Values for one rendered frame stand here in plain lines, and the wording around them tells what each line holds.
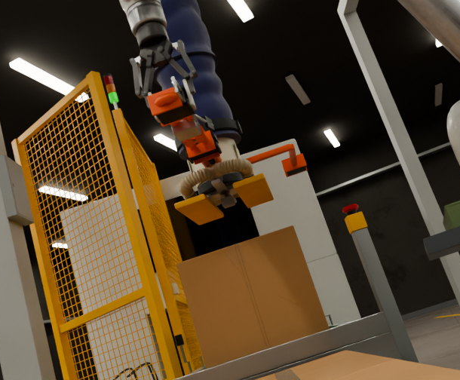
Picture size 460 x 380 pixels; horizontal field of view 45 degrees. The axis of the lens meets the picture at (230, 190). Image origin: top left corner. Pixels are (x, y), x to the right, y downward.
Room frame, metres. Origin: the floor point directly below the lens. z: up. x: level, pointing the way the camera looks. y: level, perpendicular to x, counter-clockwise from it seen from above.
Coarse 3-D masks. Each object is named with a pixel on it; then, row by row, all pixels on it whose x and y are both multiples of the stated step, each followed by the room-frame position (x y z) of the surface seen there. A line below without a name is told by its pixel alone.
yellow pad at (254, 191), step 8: (256, 176) 1.63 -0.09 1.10; (264, 176) 1.63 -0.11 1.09; (240, 184) 1.63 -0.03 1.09; (248, 184) 1.63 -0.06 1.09; (256, 184) 1.66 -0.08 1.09; (264, 184) 1.69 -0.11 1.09; (240, 192) 1.70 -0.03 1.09; (248, 192) 1.73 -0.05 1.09; (256, 192) 1.77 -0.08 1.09; (264, 192) 1.80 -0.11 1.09; (248, 200) 1.84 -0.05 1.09; (256, 200) 1.88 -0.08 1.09; (264, 200) 1.92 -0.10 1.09; (272, 200) 1.96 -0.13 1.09
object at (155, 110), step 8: (168, 88) 1.17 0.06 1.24; (152, 96) 1.17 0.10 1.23; (152, 104) 1.17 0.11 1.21; (168, 104) 1.17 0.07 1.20; (176, 104) 1.16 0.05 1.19; (152, 112) 1.17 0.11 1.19; (160, 112) 1.17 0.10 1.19; (168, 112) 1.18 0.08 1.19; (176, 112) 1.20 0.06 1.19; (184, 112) 1.21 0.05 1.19; (160, 120) 1.21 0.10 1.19; (168, 120) 1.22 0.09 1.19; (176, 120) 1.24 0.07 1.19
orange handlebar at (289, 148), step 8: (160, 96) 1.15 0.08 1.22; (168, 96) 1.15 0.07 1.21; (176, 96) 1.16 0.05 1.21; (160, 104) 1.16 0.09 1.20; (200, 128) 1.39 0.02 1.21; (200, 136) 1.42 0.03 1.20; (192, 144) 1.46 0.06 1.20; (288, 144) 1.82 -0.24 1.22; (264, 152) 1.82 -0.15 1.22; (272, 152) 1.82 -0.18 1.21; (280, 152) 1.82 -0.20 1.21; (216, 160) 1.68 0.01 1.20; (248, 160) 1.83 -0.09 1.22; (256, 160) 1.83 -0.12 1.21
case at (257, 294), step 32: (224, 256) 1.78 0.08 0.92; (256, 256) 1.78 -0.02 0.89; (288, 256) 1.78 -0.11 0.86; (192, 288) 1.79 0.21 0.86; (224, 288) 1.78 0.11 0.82; (256, 288) 1.78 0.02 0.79; (288, 288) 1.78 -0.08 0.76; (192, 320) 1.79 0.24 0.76; (224, 320) 1.79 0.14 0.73; (256, 320) 1.78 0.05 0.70; (288, 320) 1.78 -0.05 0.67; (320, 320) 1.78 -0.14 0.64; (224, 352) 1.79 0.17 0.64
